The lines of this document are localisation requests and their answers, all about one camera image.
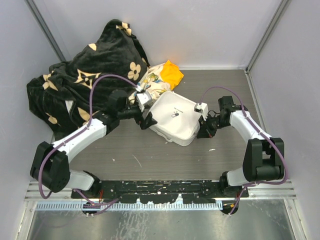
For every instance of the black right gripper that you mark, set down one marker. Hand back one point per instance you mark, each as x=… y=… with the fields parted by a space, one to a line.
x=205 y=131

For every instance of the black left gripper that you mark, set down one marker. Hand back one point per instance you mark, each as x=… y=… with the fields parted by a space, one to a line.
x=148 y=122

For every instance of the grey medicine kit case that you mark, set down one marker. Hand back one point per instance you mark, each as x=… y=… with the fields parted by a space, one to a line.
x=177 y=121

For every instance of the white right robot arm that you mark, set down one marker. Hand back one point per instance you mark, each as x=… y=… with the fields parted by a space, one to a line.
x=263 y=161

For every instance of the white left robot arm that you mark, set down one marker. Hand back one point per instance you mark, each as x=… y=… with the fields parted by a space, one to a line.
x=51 y=163

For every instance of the yellow cloth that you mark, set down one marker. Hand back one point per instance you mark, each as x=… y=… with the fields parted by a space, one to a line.
x=171 y=74

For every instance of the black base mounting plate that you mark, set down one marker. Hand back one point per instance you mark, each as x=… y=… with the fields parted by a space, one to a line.
x=163 y=191

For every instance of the black floral fleece blanket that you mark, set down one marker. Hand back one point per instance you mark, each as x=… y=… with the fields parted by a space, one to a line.
x=71 y=91

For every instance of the white slotted cable duct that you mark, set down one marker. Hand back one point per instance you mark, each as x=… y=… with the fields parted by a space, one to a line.
x=138 y=206

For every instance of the aluminium frame rail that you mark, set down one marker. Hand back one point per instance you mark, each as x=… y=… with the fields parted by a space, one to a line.
x=272 y=192

